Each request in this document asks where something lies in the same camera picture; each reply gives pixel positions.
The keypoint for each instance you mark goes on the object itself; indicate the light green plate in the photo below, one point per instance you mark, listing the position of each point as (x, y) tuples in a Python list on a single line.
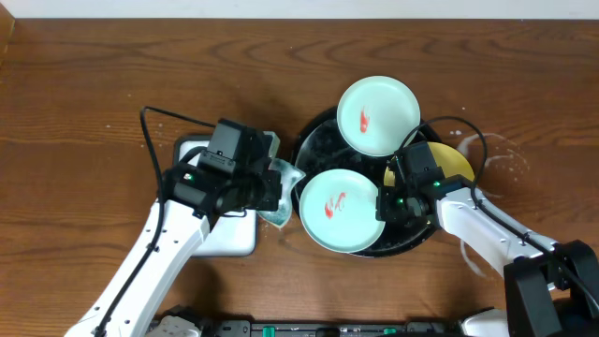
[(337, 208), (376, 114)]

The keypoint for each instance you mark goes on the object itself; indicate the black round tray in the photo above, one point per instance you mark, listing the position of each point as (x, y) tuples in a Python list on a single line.
[(319, 147)]

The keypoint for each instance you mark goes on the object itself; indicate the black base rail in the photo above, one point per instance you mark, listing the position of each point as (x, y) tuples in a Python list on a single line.
[(174, 326)]

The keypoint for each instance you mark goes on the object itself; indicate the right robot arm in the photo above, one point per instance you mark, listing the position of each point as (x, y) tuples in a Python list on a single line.
[(551, 288)]

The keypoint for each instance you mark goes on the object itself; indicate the yellow plate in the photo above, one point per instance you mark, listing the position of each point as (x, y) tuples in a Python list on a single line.
[(449, 159)]

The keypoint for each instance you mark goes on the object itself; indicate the green sponge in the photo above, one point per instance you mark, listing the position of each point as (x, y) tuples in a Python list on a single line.
[(290, 176)]

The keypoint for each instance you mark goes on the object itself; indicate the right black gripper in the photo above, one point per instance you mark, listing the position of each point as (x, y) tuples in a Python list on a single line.
[(386, 211)]

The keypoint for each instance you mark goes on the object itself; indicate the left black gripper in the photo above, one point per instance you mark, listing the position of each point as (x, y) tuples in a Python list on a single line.
[(272, 188)]

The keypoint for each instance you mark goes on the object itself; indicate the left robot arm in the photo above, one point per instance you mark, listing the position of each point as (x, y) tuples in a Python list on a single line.
[(230, 176)]

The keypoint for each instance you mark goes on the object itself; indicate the white rectangular soap tray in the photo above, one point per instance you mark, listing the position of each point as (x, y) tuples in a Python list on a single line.
[(231, 237)]

